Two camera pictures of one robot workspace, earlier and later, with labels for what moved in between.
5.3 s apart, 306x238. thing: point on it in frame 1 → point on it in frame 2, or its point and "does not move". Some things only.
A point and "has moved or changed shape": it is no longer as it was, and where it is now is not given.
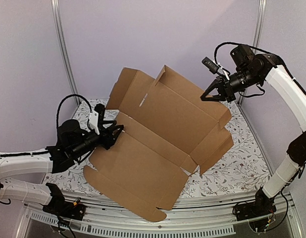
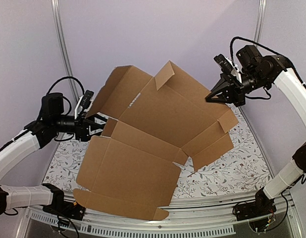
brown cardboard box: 171,128 has moved or changed shape
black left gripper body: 83,147 → 77,130
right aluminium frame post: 260,25 does not move
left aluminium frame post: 58,25 does not move
